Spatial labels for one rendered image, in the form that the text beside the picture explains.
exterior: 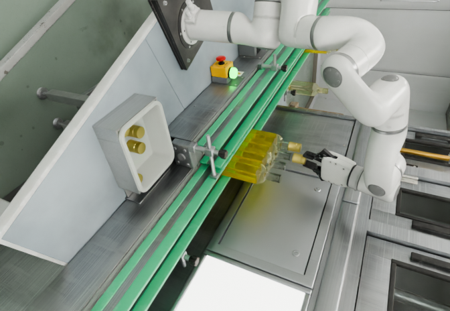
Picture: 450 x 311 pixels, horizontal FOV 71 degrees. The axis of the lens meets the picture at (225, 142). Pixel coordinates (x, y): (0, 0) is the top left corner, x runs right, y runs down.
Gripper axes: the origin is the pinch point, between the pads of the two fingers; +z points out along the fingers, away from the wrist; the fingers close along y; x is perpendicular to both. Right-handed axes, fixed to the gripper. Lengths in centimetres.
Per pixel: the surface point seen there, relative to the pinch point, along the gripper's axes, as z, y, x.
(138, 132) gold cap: 27, 28, 44
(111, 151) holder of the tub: 28, 27, 53
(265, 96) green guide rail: 32.0, 8.3, -19.2
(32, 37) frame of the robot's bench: 91, 46, 40
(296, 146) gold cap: 6.7, 1.7, -2.7
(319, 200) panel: -6.3, -13.0, 4.0
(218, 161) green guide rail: 20.1, 7.0, 24.0
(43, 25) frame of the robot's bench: 93, 48, 34
